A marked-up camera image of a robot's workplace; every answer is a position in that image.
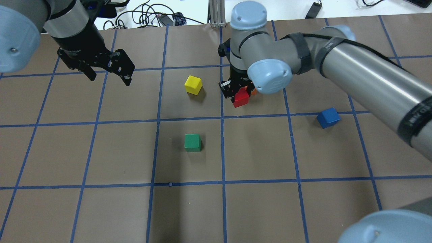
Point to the black gripper with block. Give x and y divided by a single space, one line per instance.
238 76

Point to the black idle gripper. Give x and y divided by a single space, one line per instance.
80 41

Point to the red wooden block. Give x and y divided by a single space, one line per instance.
241 98

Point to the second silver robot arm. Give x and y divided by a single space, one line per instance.
71 24

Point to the silver robot arm holding block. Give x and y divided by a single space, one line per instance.
258 61

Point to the yellow wooden block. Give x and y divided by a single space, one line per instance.
193 85

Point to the green wooden block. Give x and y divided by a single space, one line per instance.
192 143

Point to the blue wooden block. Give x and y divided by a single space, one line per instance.
328 118

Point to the black power adapter brick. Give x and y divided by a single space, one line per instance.
314 10

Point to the aluminium frame post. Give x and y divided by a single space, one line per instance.
216 13

